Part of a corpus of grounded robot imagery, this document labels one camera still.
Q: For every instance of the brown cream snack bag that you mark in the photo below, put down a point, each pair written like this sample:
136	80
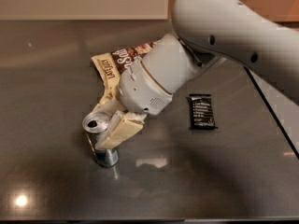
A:
120	67

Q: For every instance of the black snack bar wrapper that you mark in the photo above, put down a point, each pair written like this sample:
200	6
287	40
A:
201	112

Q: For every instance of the silver blue redbull can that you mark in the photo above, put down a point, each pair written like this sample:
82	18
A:
95	126

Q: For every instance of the grey side table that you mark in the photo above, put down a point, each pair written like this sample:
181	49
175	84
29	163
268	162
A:
284	111

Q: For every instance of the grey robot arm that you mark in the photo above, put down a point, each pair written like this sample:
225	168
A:
206	32

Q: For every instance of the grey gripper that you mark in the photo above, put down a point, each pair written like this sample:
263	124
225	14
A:
141	89

